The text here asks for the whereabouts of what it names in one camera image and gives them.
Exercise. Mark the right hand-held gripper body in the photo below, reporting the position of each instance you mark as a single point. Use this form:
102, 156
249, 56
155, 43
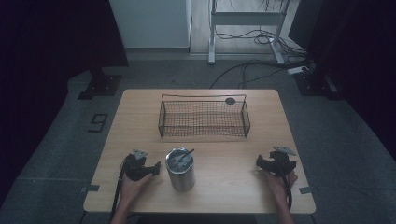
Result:
280, 165

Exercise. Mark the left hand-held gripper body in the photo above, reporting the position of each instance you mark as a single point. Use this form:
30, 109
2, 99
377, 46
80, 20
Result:
135, 169

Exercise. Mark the stainless steel tumbler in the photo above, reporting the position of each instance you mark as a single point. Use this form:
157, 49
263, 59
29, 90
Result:
180, 172

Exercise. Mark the black straw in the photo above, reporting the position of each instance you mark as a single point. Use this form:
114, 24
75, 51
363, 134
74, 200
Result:
186, 154

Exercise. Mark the person's left hand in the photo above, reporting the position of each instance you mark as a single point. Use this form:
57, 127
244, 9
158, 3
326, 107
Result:
132, 188

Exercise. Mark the person's right hand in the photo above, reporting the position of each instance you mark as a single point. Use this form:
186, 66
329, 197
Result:
278, 185

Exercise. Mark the grey tape piece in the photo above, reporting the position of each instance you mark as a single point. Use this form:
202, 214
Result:
305, 189
91, 188

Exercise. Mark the black floor tape marker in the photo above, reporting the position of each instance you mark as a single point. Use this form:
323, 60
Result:
99, 123

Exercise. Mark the black round table grommet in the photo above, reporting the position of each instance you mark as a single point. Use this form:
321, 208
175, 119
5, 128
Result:
230, 100

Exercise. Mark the black stand base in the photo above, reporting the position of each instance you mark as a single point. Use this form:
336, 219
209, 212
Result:
101, 85
316, 85

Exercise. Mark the white power strip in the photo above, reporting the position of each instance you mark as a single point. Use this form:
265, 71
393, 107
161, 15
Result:
297, 70

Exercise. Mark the dark curtain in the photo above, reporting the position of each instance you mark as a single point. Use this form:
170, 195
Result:
358, 62
46, 62

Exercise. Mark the white cabinet panel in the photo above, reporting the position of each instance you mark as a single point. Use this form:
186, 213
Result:
152, 25

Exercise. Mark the white metal desk frame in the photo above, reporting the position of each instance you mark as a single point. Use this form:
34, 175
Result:
246, 18

